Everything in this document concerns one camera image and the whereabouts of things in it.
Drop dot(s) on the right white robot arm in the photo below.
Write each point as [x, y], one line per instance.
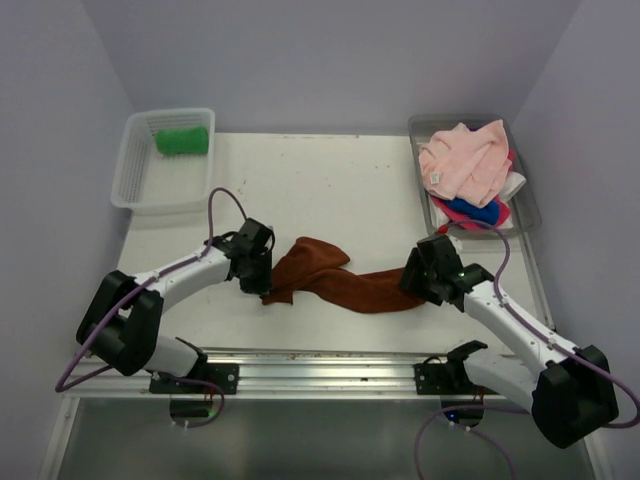
[566, 389]

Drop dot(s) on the white plastic basket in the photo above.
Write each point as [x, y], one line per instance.
[148, 181]

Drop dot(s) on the white towel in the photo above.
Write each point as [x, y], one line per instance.
[515, 182]

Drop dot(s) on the light pink towel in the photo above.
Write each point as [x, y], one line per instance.
[471, 165]

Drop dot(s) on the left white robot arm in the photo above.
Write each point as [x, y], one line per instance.
[122, 323]

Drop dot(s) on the grey plastic tray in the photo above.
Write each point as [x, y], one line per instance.
[525, 215]

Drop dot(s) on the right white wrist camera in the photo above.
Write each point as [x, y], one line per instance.
[456, 242]

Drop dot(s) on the green towel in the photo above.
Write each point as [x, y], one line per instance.
[182, 141]

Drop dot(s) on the magenta towel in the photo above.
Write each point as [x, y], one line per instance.
[494, 186]

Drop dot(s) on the blue towel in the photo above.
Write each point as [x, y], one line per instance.
[490, 213]

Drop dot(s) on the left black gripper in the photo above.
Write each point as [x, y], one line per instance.
[263, 285]

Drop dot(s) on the aluminium mounting rail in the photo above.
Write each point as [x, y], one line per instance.
[284, 374]

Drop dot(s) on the brown towel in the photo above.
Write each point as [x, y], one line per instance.
[318, 267]

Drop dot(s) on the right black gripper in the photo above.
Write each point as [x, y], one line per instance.
[414, 263]

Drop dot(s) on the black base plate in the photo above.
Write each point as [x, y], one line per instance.
[442, 379]
[225, 376]

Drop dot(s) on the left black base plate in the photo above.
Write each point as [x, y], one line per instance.
[225, 376]

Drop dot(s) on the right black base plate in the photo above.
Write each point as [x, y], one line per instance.
[442, 379]

